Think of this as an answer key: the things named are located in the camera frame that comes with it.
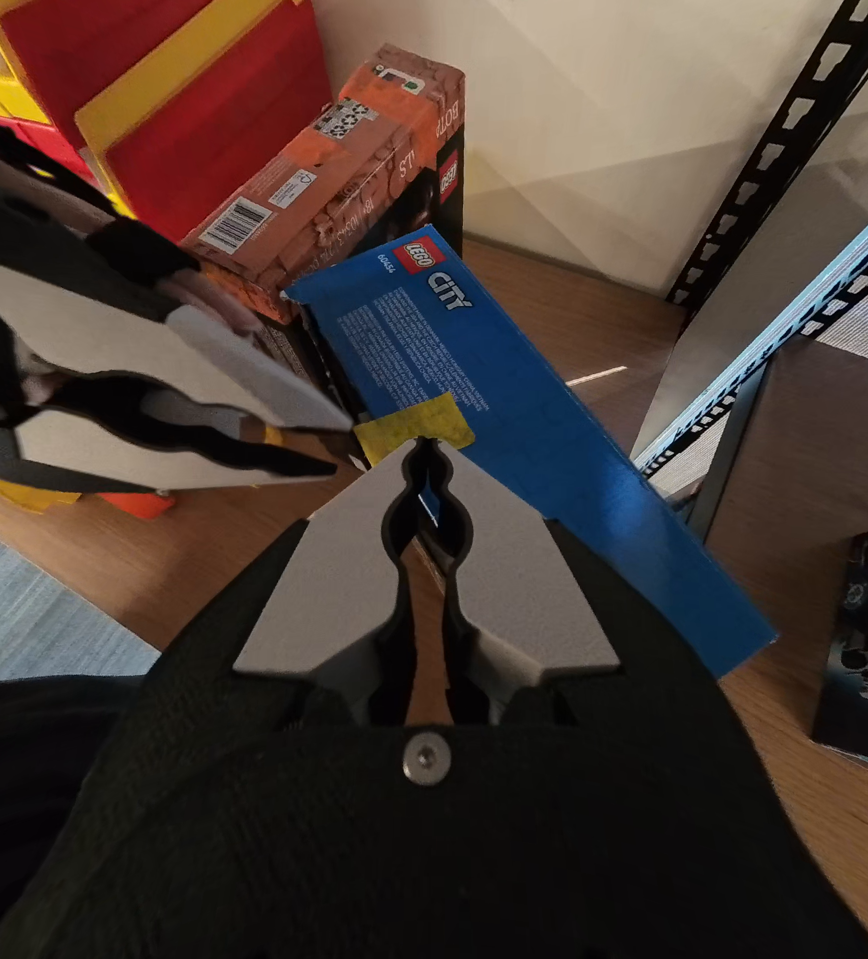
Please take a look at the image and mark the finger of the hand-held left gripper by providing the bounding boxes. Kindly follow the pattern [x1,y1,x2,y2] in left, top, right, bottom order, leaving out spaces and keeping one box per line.
[13,378,339,494]
[0,261,354,443]

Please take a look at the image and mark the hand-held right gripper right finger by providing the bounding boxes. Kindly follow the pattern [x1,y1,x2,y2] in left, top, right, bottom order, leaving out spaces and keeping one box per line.
[427,438,624,726]

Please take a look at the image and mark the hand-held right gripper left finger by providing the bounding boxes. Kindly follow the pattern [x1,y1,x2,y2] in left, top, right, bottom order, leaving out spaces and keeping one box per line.
[232,437,431,724]

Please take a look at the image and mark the blue toy brick box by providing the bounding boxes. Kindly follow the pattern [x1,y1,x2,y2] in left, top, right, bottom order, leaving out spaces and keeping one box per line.
[284,225,780,680]

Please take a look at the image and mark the yellow tape strip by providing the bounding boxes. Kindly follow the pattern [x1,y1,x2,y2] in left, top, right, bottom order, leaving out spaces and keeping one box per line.
[354,392,477,467]

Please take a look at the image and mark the wooden desk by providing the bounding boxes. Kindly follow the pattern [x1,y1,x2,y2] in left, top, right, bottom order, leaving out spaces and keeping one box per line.
[0,238,868,959]

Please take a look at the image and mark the person's left hand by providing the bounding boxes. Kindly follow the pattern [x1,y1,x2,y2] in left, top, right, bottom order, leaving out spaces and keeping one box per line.
[166,268,260,332]

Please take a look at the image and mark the blue rug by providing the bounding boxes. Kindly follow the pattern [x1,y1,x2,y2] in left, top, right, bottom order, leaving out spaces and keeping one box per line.
[0,524,163,688]

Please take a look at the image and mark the red box with yellow border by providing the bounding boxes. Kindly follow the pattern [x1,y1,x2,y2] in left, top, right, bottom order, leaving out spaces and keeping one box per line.
[74,0,335,244]
[0,0,289,151]

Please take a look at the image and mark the orange brown toy box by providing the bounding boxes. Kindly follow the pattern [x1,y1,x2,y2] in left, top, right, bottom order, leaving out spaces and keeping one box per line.
[179,43,468,376]

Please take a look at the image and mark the brown wooden board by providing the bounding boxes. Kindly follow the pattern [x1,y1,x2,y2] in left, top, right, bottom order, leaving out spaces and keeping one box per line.
[691,336,868,574]

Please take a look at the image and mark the dark cloth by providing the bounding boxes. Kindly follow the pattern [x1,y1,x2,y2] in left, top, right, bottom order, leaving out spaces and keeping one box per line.
[0,676,152,959]

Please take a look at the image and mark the black metal shelf rack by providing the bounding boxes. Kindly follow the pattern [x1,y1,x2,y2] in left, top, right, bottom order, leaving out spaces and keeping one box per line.
[631,180,868,484]

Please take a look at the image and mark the black metal shelf post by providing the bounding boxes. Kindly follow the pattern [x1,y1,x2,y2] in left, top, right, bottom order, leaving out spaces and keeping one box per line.
[665,0,868,306]

